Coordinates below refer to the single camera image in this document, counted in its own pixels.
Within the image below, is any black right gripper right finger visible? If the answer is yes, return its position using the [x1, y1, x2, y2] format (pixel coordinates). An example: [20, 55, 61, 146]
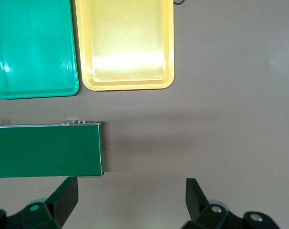
[182, 177, 233, 229]

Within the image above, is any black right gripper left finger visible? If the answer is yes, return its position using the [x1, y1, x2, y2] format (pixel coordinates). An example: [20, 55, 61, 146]
[21, 176, 79, 229]

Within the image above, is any green conveyor belt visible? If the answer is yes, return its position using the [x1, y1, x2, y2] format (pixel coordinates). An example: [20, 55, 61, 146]
[0, 120, 105, 179]

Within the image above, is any green plastic tray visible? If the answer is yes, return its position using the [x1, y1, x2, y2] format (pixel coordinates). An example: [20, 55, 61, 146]
[0, 0, 80, 100]

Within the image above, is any yellow plastic tray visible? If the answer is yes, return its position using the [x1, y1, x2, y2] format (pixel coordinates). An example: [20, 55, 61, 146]
[74, 0, 175, 92]

